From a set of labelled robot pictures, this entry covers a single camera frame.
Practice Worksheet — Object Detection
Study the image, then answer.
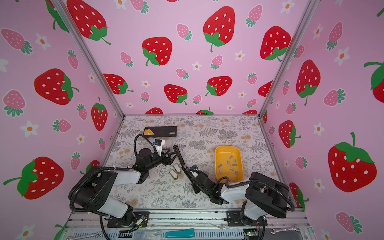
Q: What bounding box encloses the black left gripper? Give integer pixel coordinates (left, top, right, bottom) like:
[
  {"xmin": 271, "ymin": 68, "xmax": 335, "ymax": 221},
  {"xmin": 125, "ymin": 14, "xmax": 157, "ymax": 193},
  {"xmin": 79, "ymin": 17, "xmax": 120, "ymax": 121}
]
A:
[{"xmin": 145, "ymin": 147, "xmax": 178, "ymax": 173}]

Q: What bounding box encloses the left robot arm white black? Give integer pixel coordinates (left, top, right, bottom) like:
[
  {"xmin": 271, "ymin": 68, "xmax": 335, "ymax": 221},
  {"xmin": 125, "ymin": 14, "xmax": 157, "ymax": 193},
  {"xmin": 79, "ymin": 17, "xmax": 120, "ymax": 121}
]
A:
[{"xmin": 69, "ymin": 134, "xmax": 180, "ymax": 227}]

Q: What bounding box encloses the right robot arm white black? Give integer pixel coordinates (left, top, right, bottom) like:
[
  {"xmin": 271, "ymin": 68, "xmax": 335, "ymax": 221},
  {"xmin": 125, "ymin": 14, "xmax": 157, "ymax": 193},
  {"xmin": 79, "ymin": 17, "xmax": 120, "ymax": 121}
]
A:
[{"xmin": 185, "ymin": 167, "xmax": 296, "ymax": 225}]

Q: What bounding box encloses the black tool case yellow label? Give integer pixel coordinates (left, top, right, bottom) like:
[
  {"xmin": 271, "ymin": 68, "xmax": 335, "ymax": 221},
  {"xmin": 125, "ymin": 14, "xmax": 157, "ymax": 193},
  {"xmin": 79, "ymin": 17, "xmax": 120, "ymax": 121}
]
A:
[{"xmin": 143, "ymin": 126, "xmax": 178, "ymax": 138}]

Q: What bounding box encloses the yellow plastic tray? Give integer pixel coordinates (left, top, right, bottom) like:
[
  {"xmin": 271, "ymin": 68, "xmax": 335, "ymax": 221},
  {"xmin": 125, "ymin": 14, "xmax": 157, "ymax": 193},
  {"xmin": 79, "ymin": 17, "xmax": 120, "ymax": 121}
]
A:
[{"xmin": 215, "ymin": 146, "xmax": 244, "ymax": 183}]

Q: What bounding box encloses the silver wrench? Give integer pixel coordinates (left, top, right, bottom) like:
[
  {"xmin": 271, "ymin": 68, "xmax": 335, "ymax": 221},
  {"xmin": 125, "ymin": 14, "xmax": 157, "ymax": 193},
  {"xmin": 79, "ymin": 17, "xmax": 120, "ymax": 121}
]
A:
[{"xmin": 270, "ymin": 227, "xmax": 300, "ymax": 235}]

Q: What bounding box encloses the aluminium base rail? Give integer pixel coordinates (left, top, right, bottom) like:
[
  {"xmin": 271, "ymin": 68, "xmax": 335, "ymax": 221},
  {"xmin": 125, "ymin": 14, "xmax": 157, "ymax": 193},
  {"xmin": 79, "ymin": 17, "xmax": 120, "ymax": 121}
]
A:
[{"xmin": 56, "ymin": 209, "xmax": 316, "ymax": 240}]

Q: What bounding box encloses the teal handled tool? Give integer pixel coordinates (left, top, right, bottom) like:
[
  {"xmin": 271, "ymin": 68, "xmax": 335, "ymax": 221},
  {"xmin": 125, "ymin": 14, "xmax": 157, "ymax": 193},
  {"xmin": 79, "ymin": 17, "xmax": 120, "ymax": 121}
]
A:
[{"xmin": 165, "ymin": 229, "xmax": 195, "ymax": 239}]

